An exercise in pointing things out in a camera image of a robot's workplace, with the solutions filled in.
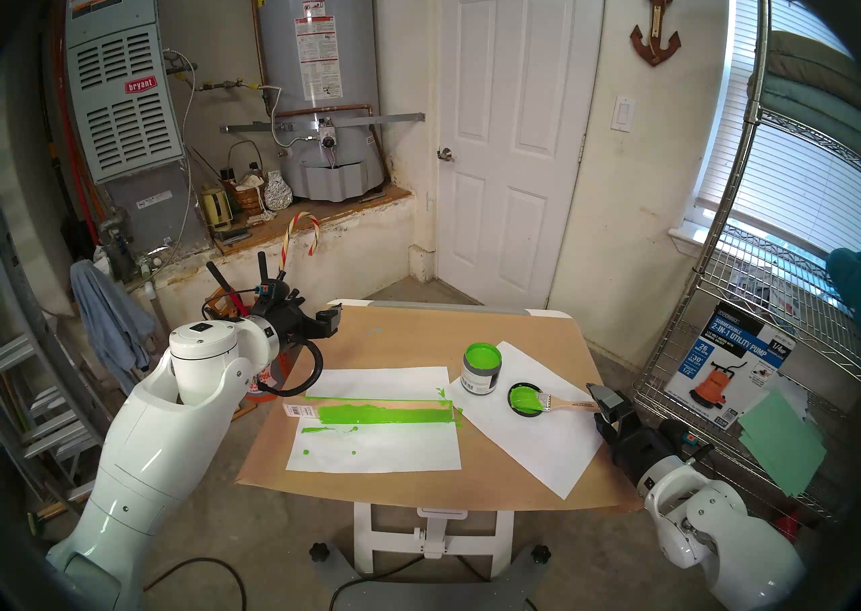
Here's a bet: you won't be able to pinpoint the teal gray cushion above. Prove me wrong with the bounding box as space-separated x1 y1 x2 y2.
747 72 861 154

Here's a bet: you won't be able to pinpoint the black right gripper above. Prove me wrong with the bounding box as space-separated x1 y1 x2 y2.
587 383 704 491

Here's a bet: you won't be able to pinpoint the blue cloth towel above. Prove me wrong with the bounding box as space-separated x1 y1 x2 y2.
70 259 159 395

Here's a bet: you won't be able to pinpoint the teal fabric item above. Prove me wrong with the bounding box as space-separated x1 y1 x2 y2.
826 246 861 316

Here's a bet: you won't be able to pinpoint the wicker basket with handle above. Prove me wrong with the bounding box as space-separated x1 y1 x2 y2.
225 140 267 218

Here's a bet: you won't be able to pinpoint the black paint can lid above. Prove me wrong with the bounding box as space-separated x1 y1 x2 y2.
503 383 543 418

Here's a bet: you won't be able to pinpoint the brown kraft paper cover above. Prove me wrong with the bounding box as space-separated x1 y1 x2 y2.
235 304 644 514

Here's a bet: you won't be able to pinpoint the utility pump box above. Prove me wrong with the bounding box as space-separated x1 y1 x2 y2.
665 300 798 433

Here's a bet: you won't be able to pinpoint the foil wrapped object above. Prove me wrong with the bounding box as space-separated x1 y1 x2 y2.
264 170 294 212

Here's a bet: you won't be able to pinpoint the wood topped heater ledge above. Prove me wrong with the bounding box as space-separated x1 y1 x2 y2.
212 186 414 261

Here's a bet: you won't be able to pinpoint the gray bryant furnace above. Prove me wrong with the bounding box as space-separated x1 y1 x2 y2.
64 0 211 255

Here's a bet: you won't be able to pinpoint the yellow jug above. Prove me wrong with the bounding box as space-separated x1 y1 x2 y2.
200 186 234 233

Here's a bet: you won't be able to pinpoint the striped candy cane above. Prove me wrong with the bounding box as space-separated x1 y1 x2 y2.
279 212 322 279

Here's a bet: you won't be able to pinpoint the dark floor cable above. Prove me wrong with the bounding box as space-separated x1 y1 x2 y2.
143 555 248 611

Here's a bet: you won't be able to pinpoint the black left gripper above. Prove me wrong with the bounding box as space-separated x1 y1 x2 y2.
250 280 344 356

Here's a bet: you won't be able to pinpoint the rusty anchor wall decoration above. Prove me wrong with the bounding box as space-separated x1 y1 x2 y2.
630 0 682 68

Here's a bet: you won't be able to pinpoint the wooden handle paint brush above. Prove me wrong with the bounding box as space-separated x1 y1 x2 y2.
511 388 599 415

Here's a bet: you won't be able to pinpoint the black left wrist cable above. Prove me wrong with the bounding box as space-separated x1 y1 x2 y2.
258 339 325 397

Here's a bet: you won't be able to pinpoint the metal ladder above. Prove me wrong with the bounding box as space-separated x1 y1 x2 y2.
0 213 112 520

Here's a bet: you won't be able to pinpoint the gray water heater tank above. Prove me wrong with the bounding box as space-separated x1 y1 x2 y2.
250 0 389 203

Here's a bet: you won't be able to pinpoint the white paper sheet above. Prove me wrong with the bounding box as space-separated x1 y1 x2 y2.
286 366 463 474
447 341 606 500

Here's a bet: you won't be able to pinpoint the open green paint can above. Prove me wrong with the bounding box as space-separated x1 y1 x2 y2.
461 343 502 395

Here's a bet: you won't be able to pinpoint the green painted wood plank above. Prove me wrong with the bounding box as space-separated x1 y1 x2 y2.
284 398 463 426

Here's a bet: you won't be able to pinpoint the red handled cutter tool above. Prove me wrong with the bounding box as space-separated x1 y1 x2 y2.
205 252 271 318

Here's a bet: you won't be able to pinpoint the white window blinds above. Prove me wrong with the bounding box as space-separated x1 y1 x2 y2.
696 0 861 255

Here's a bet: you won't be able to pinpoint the dark green cushion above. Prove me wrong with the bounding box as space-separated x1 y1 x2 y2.
765 30 861 105

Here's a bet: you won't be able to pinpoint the orange plastic bucket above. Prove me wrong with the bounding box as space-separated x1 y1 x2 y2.
202 290 294 403

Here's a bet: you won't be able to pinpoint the white panel door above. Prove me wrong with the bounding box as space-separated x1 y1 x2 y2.
437 0 607 311

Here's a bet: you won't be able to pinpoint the chrome wire shelf rack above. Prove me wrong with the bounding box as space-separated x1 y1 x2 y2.
632 0 861 533

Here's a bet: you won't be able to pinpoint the light green paper sheet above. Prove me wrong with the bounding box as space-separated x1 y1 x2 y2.
738 391 829 498

